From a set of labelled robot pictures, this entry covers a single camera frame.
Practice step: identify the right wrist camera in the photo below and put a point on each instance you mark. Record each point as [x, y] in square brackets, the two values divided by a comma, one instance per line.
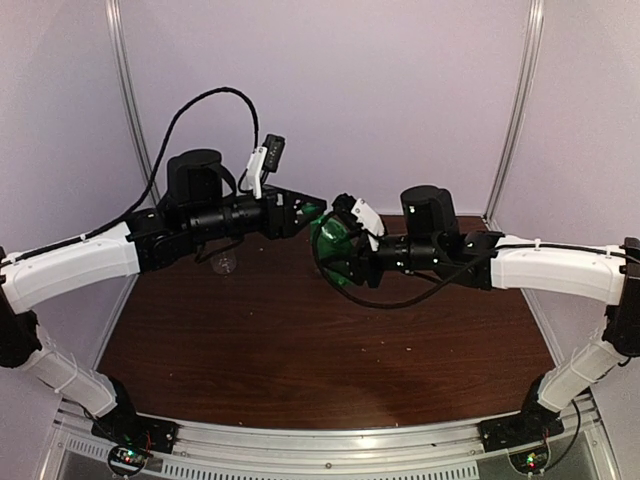
[359, 216]

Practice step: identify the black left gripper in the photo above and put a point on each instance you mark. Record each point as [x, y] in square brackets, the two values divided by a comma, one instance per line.
[282, 222]

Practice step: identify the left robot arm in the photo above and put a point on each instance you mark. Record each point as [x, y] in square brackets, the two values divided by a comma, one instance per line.
[201, 204]

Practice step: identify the green plastic bottle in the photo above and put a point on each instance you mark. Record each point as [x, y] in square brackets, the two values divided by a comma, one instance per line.
[325, 234]

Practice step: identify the aluminium front rail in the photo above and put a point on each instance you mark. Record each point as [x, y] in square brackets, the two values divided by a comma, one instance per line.
[451, 450]

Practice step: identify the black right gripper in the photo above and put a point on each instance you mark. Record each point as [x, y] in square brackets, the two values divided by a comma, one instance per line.
[362, 264]

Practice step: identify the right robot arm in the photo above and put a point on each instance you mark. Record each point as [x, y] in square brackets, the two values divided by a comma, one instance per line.
[489, 260]

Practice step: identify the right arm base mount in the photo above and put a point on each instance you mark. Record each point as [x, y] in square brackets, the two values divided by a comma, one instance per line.
[533, 423]

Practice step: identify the clear bottle white cap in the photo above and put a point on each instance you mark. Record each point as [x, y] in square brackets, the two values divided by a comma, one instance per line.
[224, 263]

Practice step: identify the aluminium frame post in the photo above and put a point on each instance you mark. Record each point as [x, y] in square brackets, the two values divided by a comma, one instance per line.
[528, 65]
[126, 85]

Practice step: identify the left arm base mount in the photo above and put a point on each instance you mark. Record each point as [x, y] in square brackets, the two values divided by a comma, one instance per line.
[125, 426]

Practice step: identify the left aluminium frame post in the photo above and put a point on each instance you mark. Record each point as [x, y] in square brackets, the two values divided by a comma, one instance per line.
[126, 85]

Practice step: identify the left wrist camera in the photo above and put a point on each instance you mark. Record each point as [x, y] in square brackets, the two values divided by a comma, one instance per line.
[263, 161]

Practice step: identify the right aluminium frame post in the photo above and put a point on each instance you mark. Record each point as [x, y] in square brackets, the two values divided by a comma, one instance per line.
[528, 65]

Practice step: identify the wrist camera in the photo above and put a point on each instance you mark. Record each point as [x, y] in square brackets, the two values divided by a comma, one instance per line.
[263, 161]
[359, 216]

